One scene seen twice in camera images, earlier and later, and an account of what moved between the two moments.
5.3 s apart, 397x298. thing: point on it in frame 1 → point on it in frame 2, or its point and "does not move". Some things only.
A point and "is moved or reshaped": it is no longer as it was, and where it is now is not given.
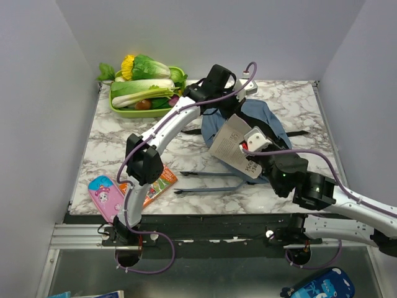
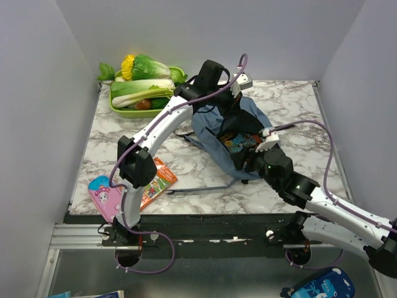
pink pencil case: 107,196 does not move
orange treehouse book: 156,188 does not move
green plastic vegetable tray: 141,113 does not move
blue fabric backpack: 265,117 is moved or reshaped
